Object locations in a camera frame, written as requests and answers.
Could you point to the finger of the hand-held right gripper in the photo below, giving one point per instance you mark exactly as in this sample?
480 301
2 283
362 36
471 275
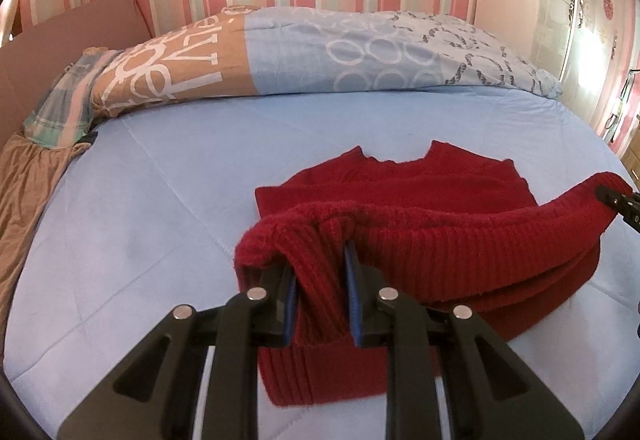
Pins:
622 205

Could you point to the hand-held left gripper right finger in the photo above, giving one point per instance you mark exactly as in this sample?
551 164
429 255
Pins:
354 315

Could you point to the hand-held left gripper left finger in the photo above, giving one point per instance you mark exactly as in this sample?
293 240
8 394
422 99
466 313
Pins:
289 320

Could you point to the red knitted sweater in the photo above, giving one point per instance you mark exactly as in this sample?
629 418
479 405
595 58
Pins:
450 240

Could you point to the wooden dresser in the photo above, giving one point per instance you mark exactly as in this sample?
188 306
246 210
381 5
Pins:
632 154

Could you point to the white wardrobe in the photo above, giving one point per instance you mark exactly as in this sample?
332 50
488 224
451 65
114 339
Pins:
580 19

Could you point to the patterned blue and tan quilt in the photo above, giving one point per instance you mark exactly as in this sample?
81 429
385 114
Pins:
325 54

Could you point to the brown cloth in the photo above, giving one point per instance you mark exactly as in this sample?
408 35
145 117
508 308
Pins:
30 200

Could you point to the plaid pillow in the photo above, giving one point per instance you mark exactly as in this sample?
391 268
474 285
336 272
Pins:
67 104

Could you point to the cardboard headboard panel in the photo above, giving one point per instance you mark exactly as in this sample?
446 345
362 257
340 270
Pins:
60 34

